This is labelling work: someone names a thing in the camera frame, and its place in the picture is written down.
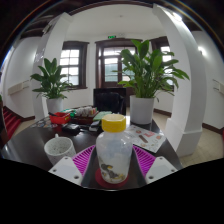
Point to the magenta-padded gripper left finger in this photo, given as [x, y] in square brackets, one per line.
[80, 160]

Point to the flat round red coaster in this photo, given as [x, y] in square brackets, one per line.
[101, 183]

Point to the green exit sign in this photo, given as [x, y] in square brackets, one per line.
[111, 36]

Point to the large plant in white pot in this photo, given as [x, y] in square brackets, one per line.
[143, 106]

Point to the small plant in white pot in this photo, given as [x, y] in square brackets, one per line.
[53, 83]

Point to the colourful printed sheet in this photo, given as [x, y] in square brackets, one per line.
[43, 123]

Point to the brown tray with items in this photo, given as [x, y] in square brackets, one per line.
[83, 115]

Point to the black pouch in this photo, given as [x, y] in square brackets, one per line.
[71, 128]

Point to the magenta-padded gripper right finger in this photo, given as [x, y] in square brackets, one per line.
[146, 160]

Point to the white speckled mug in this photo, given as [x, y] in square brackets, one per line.
[58, 148]

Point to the white wall radiator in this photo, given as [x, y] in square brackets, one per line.
[219, 87]
[20, 87]

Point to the black chair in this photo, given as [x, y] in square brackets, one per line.
[108, 100]

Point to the dark wooden glazed door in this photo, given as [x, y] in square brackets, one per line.
[110, 66]

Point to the white printed paper sheet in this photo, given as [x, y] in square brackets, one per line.
[146, 136]

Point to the green book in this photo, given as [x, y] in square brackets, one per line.
[101, 115]

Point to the clear bottle with yellow cap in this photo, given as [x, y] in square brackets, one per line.
[114, 150]

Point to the white wall lamp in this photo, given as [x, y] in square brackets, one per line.
[201, 50]

